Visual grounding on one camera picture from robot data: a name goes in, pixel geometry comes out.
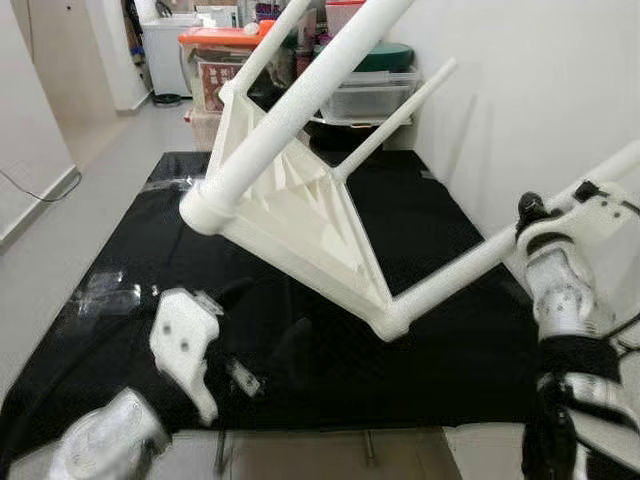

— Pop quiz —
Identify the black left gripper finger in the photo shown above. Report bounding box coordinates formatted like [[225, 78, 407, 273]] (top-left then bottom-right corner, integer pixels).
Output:
[[215, 278, 257, 313], [268, 318, 317, 377]]

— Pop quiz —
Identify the black table cloth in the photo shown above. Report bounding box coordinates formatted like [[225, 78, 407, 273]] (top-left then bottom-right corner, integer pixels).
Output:
[[0, 150, 541, 471]]

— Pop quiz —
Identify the large clear tape patch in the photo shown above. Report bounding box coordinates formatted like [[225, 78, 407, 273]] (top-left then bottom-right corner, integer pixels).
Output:
[[75, 270, 141, 316]]

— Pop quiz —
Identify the beige patterned bench cloth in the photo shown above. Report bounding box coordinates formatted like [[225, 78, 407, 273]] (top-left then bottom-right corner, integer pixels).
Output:
[[190, 105, 226, 151]]

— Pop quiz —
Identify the black round bowl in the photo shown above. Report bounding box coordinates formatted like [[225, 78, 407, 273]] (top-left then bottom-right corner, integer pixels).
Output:
[[305, 115, 396, 153]]

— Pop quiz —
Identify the clear plastic storage box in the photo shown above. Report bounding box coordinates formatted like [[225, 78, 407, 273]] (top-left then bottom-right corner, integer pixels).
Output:
[[320, 68, 421, 126]]

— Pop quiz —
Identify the dark green lid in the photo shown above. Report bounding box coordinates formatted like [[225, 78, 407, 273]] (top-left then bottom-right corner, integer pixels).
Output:
[[355, 42, 416, 73]]

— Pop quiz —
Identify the red printed carton box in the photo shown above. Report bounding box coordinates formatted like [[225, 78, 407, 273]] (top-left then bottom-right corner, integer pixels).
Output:
[[195, 55, 246, 111]]

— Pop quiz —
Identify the white washing machine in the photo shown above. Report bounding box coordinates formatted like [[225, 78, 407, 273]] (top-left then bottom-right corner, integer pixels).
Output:
[[140, 15, 201, 101]]

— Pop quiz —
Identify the orange round lid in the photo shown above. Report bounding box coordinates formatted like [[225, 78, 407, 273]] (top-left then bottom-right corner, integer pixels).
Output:
[[180, 25, 273, 49]]

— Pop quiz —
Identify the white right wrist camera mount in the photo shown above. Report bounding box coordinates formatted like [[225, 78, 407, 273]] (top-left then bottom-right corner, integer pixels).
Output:
[[540, 180, 640, 253]]

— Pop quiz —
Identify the thin black wall cable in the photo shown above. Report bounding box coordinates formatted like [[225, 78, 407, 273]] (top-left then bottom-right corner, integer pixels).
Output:
[[0, 165, 51, 206]]

